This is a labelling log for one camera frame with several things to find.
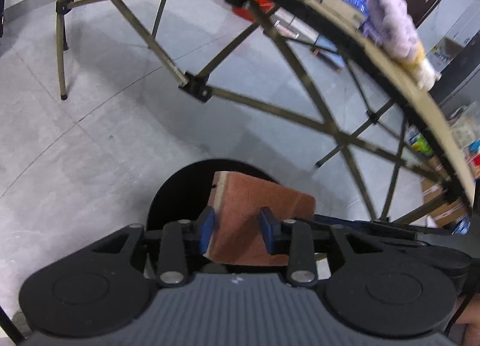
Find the white and yellow plush dog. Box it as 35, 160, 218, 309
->
400, 40, 442, 92

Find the folding table metal frame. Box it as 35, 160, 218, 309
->
56, 0, 474, 220

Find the fluffy lilac plush toy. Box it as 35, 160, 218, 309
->
367, 0, 420, 61

